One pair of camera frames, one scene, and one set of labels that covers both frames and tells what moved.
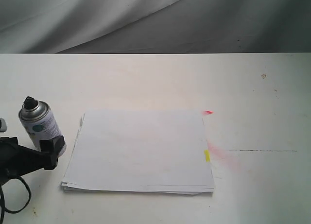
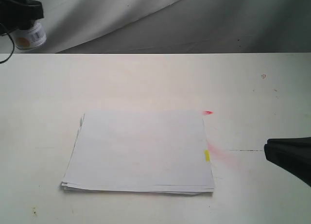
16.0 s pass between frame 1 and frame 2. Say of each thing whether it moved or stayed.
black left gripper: moved
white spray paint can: moved
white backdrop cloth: stayed
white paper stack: stayed
